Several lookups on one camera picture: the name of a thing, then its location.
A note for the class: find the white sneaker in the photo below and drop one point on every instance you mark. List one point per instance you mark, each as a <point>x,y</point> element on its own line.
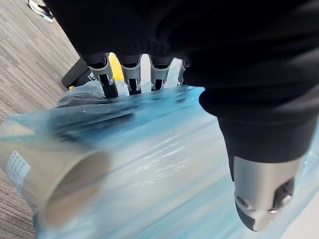
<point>41,8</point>

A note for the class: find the brown paper cup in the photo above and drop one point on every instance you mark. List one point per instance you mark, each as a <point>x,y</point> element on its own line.
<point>49,179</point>

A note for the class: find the yellow object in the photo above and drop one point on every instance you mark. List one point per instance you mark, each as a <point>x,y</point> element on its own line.
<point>116,68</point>

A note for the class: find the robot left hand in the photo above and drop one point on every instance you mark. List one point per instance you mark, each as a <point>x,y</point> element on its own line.
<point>199,49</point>

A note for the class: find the black chair base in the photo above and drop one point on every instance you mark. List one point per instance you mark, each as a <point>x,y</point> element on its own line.
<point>76,73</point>

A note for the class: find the translucent blue plastic rubbish bag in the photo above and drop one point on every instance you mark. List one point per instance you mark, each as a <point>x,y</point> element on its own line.
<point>159,154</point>

